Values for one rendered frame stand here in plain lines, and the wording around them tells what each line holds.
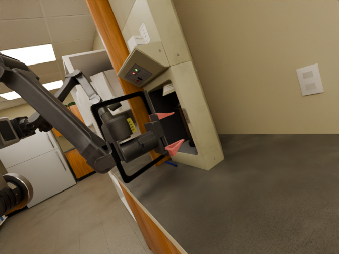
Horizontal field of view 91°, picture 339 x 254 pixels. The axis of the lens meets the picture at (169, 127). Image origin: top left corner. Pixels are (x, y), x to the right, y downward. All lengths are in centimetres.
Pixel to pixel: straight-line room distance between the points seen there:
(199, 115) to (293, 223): 46
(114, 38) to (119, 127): 70
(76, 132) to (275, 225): 54
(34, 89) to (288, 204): 73
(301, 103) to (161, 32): 66
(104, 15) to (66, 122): 75
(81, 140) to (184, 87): 43
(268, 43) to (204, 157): 58
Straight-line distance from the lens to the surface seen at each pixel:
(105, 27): 110
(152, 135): 49
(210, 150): 77
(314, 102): 91
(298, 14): 89
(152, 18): 76
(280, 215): 52
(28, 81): 60
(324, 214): 53
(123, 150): 46
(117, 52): 106
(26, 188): 119
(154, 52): 69
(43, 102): 57
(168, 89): 80
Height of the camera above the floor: 129
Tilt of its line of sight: 9 degrees down
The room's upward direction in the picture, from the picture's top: 21 degrees counter-clockwise
